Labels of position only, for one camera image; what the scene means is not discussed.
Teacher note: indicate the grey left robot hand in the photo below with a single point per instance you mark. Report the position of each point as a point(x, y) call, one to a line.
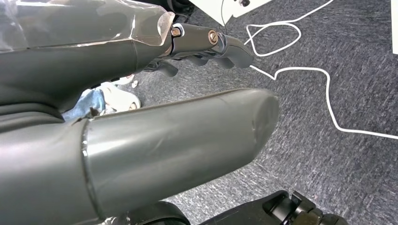
point(171, 146)

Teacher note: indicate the person's white shoe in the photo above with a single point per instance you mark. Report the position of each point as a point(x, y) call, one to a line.
point(119, 99)

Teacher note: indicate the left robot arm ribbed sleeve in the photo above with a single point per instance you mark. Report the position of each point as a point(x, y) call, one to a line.
point(25, 118)

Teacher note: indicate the white desk foot plate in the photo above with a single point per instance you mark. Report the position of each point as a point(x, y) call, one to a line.
point(230, 9)

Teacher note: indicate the white panel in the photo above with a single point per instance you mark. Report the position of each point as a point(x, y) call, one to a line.
point(395, 24)

